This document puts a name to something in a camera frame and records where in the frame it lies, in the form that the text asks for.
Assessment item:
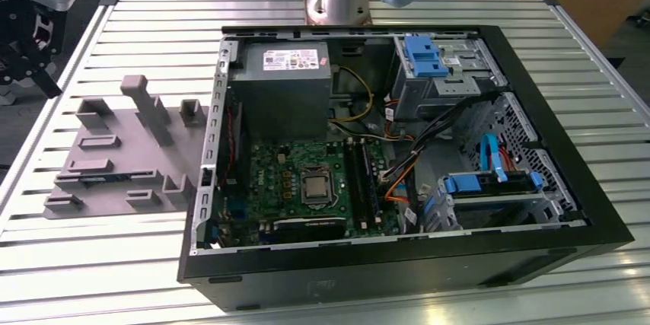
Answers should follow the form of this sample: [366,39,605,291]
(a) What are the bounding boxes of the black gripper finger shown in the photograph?
[0,50,27,86]
[24,12,67,100]

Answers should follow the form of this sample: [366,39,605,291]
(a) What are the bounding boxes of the black RAM slot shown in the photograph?
[341,139,363,230]
[354,139,377,228]
[346,139,370,229]

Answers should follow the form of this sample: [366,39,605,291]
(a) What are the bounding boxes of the grey parts rack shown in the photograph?
[42,75,213,221]

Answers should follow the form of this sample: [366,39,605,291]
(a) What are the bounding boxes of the grey power supply unit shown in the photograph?
[231,41,334,143]

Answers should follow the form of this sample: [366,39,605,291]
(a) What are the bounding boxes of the green motherboard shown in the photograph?
[211,138,407,246]

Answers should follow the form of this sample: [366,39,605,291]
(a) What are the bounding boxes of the silver CPU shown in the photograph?
[302,176,333,199]

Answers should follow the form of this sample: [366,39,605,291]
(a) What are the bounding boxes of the metal socket cover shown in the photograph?
[297,164,341,209]

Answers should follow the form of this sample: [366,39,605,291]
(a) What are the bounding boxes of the black graphics card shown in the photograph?
[258,215,350,244]

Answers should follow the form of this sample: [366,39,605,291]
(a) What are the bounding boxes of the blue drive latch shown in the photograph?
[403,34,452,78]

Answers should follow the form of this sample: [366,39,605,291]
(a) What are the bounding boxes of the black PC case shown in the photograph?
[177,24,636,313]

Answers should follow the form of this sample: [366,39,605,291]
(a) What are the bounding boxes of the silver drive cage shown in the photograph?
[393,33,509,120]

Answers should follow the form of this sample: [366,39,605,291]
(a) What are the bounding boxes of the hard disk in blue carrier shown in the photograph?
[445,171,544,195]

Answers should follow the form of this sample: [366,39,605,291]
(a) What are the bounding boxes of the silver disk bay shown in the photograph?
[421,170,585,233]

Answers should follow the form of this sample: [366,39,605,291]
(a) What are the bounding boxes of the red black twisted wire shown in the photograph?
[226,104,243,180]

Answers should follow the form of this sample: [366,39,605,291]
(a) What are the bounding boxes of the yellow wire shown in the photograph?
[329,65,377,124]

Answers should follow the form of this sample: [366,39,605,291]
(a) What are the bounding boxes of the red wire bundle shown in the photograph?
[383,92,415,143]

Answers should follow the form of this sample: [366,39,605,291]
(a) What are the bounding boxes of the orange data cable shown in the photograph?
[383,167,415,204]

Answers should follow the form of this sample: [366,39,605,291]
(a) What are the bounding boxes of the black cable bundle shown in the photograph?
[378,91,509,233]

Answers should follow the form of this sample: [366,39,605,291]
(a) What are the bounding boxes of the light blue data cable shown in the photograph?
[480,132,509,183]

